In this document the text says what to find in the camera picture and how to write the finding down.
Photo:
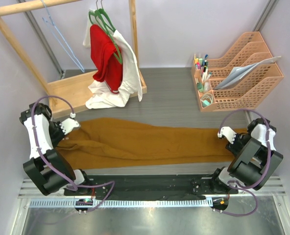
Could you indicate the green hanger back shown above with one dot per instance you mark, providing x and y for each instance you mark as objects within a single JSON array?
[{"x": 96, "y": 19}]

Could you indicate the green hanger front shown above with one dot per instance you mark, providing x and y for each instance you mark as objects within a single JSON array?
[{"x": 116, "y": 54}]

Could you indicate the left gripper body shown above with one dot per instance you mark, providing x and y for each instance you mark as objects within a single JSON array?
[{"x": 55, "y": 132}]

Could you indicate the green eraser box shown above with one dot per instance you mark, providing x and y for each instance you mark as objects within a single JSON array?
[{"x": 200, "y": 87}]

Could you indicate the pens in organizer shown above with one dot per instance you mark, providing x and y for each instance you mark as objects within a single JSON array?
[{"x": 201, "y": 70}]

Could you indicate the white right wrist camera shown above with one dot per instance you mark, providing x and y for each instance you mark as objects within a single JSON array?
[{"x": 227, "y": 133}]

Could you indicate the red shirt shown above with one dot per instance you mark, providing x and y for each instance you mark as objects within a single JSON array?
[{"x": 103, "y": 55}]

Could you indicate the mint charger with cable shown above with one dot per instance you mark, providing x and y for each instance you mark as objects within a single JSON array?
[{"x": 206, "y": 100}]

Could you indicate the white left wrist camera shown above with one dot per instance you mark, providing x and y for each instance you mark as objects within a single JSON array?
[{"x": 68, "y": 125}]

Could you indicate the light blue wire hanger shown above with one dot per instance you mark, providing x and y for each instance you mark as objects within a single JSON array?
[{"x": 49, "y": 22}]

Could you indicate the white slotted cable duct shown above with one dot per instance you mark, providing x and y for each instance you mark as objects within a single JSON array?
[{"x": 87, "y": 203}]

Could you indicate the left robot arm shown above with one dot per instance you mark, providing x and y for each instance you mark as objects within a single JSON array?
[{"x": 47, "y": 169}]

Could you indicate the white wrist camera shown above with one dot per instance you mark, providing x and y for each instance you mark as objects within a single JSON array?
[
  {"x": 227, "y": 133},
  {"x": 68, "y": 125}
]

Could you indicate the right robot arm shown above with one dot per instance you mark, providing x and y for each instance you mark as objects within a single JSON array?
[{"x": 255, "y": 158}]

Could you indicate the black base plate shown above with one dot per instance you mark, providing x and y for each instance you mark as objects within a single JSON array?
[{"x": 153, "y": 187}]

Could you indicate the mustard brown trousers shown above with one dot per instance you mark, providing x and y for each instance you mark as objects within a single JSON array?
[{"x": 111, "y": 143}]

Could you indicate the white shirt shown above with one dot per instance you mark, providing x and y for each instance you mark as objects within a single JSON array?
[{"x": 131, "y": 78}]

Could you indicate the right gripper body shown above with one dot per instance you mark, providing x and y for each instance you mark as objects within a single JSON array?
[{"x": 239, "y": 142}]

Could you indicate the green hanger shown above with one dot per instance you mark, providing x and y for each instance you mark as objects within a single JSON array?
[
  {"x": 96, "y": 19},
  {"x": 116, "y": 54}
]

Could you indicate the peach plastic desk organizer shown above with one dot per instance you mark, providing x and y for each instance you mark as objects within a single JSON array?
[{"x": 248, "y": 49}]

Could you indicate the grey paper folder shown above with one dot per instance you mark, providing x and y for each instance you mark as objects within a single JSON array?
[{"x": 239, "y": 73}]

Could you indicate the aluminium frame rail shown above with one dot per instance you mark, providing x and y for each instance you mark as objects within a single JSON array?
[{"x": 28, "y": 190}]

